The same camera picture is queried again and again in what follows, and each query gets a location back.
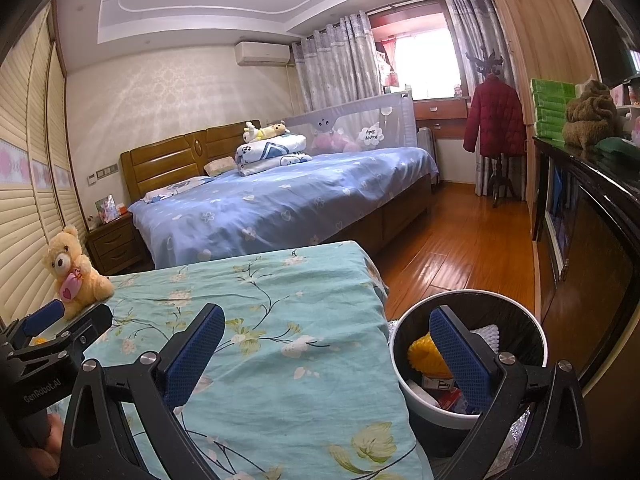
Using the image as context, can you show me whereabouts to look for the black television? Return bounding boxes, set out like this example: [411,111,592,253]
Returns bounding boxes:
[582,0,640,88]

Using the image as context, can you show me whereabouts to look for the white foam net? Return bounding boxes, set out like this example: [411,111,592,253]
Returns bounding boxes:
[470,325,502,353]

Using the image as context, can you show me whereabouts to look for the pink plush toy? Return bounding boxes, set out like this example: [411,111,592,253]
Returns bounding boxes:
[312,130,361,153]

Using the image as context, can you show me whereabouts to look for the grey bed guard rail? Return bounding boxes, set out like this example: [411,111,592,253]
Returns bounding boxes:
[285,94,417,153]

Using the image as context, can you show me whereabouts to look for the yellow foam net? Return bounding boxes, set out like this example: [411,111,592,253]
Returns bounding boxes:
[407,331,453,378]

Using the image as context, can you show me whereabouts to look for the wooden headboard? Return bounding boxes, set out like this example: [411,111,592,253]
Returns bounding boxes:
[120,120,262,201]

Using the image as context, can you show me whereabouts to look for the wooden nightstand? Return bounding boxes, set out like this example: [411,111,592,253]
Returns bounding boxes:
[85,212,138,276]

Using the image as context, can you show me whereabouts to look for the black television cabinet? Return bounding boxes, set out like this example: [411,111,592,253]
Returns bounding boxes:
[532,135,640,391]

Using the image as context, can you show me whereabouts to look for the small beige pillow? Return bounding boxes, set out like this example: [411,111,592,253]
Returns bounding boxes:
[204,156,236,177]

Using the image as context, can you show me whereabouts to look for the white air conditioner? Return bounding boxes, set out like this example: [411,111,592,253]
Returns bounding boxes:
[235,41,292,67]

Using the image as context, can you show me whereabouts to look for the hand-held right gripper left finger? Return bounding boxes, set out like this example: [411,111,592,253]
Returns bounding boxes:
[59,302,227,480]

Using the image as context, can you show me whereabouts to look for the stack of green boxes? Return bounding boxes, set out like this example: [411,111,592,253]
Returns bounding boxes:
[530,78,577,140]

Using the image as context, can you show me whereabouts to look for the beige teddy bear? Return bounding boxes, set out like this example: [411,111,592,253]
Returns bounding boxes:
[41,225,115,320]

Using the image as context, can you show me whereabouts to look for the dark green cloth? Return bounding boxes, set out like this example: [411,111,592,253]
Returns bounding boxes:
[595,136,640,162]

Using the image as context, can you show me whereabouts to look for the pillows with plush toy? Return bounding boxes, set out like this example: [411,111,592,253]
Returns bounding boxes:
[235,135,313,177]

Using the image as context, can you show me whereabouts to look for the bed with blue sheet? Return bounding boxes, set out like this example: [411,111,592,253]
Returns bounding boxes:
[127,146,441,270]

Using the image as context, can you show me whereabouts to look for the wooden desk with drawers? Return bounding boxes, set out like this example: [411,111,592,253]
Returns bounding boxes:
[414,99,471,140]

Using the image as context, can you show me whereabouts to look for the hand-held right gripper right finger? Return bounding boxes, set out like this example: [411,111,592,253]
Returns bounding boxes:
[429,304,593,480]

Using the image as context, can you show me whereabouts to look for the person's left hand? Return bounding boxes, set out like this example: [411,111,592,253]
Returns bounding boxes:
[25,412,66,480]

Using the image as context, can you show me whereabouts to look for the red foil wrapper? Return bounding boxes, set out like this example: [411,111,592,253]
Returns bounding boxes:
[435,390,468,413]

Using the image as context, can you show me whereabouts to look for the tall wooden wardrobe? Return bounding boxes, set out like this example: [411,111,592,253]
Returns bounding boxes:
[482,0,601,201]

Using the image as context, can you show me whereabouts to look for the dark wooden coat rack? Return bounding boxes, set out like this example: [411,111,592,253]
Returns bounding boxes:
[467,46,516,208]

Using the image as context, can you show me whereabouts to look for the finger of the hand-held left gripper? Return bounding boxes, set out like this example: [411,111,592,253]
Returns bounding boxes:
[6,304,113,367]
[0,299,66,349]

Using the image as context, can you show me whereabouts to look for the wall switch panel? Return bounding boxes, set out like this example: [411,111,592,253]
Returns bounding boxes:
[87,162,121,183]

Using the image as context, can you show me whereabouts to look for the grey patterned curtain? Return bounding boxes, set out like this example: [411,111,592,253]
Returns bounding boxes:
[291,10,385,113]
[446,0,488,196]

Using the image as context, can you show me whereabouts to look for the brown fuzzy cloth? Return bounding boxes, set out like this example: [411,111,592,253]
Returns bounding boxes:
[562,80,621,148]

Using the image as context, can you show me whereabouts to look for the white printed packet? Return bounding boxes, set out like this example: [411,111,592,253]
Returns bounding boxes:
[420,375,458,393]

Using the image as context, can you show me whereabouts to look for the silver patterned bag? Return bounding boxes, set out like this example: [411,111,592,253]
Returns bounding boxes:
[492,407,531,466]

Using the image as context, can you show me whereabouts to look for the window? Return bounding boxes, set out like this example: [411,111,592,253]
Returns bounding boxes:
[372,10,468,101]

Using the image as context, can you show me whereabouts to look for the floral teal tablecloth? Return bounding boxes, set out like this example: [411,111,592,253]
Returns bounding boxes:
[47,241,433,480]

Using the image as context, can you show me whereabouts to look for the cream louvered closet doors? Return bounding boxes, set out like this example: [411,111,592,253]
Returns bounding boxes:
[0,2,91,326]

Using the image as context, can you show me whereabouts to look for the blue white pillow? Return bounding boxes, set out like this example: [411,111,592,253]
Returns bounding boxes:
[141,176,216,204]

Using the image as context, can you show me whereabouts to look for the round white waste bin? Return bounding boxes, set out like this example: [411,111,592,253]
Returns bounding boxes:
[389,290,548,458]

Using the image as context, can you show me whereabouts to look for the yellow plush toy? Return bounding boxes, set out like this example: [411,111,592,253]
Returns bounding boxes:
[243,121,291,143]

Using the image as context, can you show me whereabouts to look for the red jacket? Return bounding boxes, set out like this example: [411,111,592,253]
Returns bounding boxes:
[463,77,527,157]

